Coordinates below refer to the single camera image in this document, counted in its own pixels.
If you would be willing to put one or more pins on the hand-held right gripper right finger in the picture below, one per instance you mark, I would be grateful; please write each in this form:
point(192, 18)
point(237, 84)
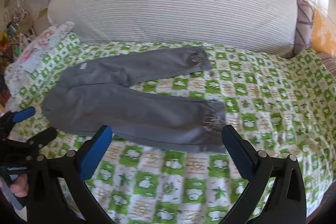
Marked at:
point(239, 154)

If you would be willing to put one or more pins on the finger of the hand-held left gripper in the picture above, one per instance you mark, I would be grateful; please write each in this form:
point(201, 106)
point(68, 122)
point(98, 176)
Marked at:
point(44, 135)
point(24, 114)

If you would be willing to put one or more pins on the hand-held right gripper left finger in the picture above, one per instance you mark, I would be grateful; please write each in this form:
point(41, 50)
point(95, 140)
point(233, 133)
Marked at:
point(94, 154)

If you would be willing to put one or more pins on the grey pants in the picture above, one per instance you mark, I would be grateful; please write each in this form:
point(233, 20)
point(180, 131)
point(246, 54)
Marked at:
point(110, 106)

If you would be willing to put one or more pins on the person's left hand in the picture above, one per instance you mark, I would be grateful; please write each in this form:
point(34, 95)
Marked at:
point(19, 189)

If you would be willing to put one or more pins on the green patterned bed blanket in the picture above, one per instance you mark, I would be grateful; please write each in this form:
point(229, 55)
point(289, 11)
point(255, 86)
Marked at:
point(262, 113)

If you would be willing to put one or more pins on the floral pillow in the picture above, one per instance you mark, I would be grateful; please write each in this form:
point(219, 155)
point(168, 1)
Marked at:
point(34, 56)

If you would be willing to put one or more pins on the colourful toy clutter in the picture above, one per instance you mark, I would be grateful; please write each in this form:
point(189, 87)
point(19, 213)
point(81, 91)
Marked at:
point(9, 43)

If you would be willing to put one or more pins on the maroon striped cloth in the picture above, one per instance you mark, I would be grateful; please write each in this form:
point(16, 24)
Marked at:
point(328, 62)

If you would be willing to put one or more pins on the purple plaid pillow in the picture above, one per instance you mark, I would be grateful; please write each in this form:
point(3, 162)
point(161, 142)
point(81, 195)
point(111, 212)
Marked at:
point(304, 23)

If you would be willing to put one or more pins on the white striped duvet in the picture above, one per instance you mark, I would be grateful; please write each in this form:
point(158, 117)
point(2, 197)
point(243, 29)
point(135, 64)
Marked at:
point(170, 6)

